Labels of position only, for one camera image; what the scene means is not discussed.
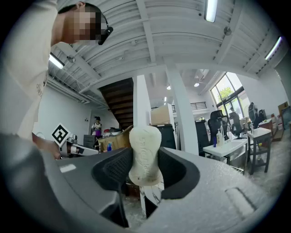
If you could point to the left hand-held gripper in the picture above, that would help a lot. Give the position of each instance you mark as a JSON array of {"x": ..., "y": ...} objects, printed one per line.
[{"x": 61, "y": 134}]

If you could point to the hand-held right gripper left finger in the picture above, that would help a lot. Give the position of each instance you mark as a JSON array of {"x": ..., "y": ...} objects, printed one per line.
[{"x": 75, "y": 182}]

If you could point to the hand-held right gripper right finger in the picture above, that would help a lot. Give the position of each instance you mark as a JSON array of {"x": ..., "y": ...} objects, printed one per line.
[{"x": 204, "y": 188}]

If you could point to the white bar of soap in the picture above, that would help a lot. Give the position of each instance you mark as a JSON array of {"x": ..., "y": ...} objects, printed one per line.
[{"x": 145, "y": 154}]

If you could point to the person's left forearm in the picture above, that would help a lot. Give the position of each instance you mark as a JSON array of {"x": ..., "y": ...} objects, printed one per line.
[{"x": 45, "y": 144}]

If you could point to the grey drawer cabinet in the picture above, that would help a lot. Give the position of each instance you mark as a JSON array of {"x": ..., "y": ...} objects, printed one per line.
[{"x": 89, "y": 141}]

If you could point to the white sink table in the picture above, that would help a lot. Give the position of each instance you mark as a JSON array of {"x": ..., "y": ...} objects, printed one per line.
[{"x": 225, "y": 148}]

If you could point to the small blue bottle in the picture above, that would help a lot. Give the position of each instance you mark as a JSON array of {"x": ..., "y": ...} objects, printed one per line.
[{"x": 109, "y": 147}]

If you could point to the clear pump dispenser bottle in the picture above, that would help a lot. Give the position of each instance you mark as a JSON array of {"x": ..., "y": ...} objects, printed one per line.
[{"x": 219, "y": 138}]

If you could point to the black tall cabinet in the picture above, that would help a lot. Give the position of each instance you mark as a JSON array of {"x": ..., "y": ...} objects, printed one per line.
[{"x": 202, "y": 136}]

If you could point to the open brown cardboard box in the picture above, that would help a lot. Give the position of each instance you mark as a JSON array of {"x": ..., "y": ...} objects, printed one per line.
[{"x": 118, "y": 140}]

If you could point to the black mesh office chair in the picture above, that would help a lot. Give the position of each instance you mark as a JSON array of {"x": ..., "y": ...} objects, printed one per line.
[{"x": 217, "y": 125}]

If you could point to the dark wooden staircase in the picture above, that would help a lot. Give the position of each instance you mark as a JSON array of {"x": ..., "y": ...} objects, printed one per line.
[{"x": 119, "y": 102}]

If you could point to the long ceiling light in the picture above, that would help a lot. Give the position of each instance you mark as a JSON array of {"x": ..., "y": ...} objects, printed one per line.
[
  {"x": 56, "y": 61},
  {"x": 274, "y": 48},
  {"x": 211, "y": 10}
]

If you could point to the white table with dark legs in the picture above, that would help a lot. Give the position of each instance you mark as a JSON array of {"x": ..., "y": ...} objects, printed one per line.
[{"x": 259, "y": 134}]

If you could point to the person's cream t-shirt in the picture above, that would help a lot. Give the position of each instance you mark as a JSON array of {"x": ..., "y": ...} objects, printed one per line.
[{"x": 25, "y": 63}]

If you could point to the white round column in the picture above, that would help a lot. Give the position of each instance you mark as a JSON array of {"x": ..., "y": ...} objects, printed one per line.
[{"x": 183, "y": 109}]

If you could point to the black balcony railing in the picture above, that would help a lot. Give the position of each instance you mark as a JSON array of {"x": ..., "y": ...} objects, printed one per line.
[{"x": 197, "y": 105}]

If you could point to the large cardboard box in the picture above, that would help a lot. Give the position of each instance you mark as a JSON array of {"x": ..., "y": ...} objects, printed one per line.
[{"x": 160, "y": 116}]

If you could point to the white square column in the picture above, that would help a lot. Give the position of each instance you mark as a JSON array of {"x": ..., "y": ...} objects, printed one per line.
[{"x": 141, "y": 102}]

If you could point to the brown wooden cabinet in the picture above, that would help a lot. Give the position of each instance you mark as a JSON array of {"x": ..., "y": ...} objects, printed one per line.
[{"x": 267, "y": 126}]

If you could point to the large window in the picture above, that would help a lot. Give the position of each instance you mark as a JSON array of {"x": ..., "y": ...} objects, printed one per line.
[{"x": 227, "y": 91}]

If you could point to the person's head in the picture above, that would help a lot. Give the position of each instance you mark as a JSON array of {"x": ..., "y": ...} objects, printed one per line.
[{"x": 77, "y": 25}]

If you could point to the black head-mounted camera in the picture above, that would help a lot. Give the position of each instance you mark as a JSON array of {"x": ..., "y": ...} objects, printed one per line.
[{"x": 106, "y": 31}]

